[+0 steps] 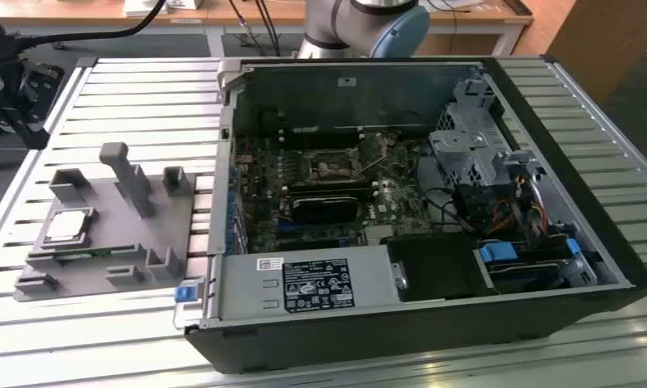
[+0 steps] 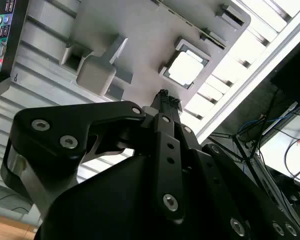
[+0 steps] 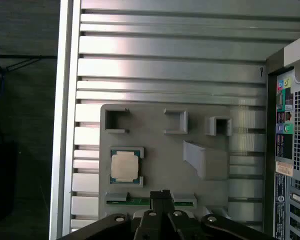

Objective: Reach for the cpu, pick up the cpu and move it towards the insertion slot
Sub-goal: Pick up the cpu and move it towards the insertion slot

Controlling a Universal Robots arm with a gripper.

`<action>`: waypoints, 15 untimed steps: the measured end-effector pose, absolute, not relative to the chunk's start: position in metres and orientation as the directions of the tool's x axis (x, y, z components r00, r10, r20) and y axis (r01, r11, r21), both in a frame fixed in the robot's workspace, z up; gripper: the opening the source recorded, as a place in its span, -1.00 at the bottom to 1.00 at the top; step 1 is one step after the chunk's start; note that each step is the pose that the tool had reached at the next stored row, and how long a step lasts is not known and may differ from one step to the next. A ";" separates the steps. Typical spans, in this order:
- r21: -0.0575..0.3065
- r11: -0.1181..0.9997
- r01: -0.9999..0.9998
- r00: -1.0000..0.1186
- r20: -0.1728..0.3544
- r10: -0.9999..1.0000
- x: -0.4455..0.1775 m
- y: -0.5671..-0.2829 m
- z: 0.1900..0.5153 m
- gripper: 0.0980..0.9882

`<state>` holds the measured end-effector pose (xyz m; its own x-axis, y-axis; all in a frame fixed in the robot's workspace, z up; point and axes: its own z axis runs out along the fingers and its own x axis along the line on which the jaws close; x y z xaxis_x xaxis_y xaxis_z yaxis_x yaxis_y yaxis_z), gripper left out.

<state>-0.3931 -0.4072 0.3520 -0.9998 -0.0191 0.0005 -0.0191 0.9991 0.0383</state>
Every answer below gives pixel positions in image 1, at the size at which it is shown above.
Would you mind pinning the square silver CPU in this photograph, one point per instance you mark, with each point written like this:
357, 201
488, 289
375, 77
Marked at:
67, 225

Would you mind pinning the green RAM stick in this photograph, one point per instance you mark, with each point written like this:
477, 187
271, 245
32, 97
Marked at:
80, 254

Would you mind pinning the black graphics card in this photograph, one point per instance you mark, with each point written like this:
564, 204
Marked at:
323, 208

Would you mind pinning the silver drive cage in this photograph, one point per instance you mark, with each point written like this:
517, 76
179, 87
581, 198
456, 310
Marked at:
464, 145

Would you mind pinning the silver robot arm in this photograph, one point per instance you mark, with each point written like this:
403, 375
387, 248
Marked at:
329, 20

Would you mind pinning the CPU socket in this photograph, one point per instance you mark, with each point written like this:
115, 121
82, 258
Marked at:
334, 163

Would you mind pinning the wooden cabinet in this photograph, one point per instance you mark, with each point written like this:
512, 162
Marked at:
609, 44

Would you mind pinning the blue case latch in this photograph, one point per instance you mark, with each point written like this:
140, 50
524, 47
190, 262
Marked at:
186, 293

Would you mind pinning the green motherboard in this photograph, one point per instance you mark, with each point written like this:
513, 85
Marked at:
389, 194

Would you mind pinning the white box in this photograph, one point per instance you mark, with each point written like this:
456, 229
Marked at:
143, 9

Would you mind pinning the wooden desk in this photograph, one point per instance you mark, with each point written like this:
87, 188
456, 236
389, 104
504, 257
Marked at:
221, 12

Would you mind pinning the blue disk carrier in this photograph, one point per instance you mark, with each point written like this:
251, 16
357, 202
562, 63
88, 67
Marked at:
497, 251

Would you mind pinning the grey parts rack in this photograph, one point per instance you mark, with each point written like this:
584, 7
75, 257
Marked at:
114, 226

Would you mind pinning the black open PC case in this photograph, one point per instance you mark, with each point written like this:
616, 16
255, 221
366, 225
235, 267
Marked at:
389, 343

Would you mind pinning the grey power supply with label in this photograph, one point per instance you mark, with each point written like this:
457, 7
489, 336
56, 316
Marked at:
238, 283

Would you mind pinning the silver chipset heatsink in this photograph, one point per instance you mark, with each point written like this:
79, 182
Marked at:
378, 234

